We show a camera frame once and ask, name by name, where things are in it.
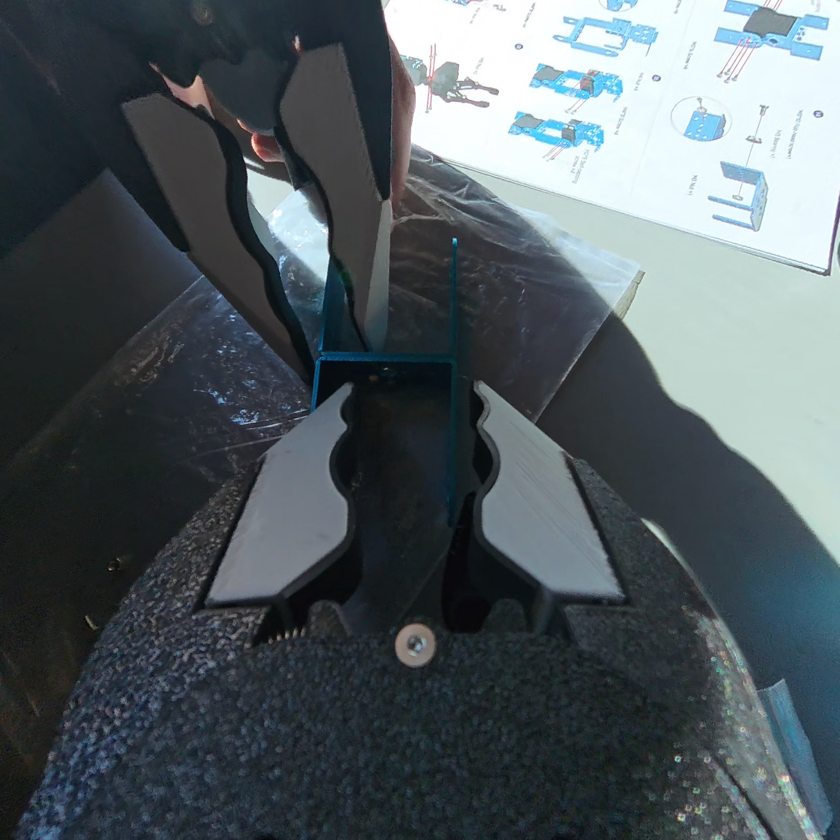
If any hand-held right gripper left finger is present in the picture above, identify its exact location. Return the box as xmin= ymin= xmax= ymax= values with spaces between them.
xmin=204 ymin=385 xmax=359 ymax=610

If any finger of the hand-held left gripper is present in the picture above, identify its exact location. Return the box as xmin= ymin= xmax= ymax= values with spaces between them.
xmin=121 ymin=92 xmax=317 ymax=383
xmin=276 ymin=42 xmax=396 ymax=354

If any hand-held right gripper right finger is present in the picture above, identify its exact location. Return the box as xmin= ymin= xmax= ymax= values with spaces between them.
xmin=469 ymin=381 xmax=628 ymax=606

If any blue metal bracket assembly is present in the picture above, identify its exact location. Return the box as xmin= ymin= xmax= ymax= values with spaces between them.
xmin=308 ymin=237 xmax=464 ymax=529

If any person's left hand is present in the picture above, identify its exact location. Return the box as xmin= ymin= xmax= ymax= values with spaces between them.
xmin=245 ymin=33 xmax=420 ymax=207

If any clear plastic bag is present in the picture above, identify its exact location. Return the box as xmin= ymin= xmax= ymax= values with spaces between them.
xmin=0 ymin=142 xmax=645 ymax=637

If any printed instruction manual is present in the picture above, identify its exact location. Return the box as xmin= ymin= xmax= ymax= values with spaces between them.
xmin=378 ymin=0 xmax=840 ymax=278

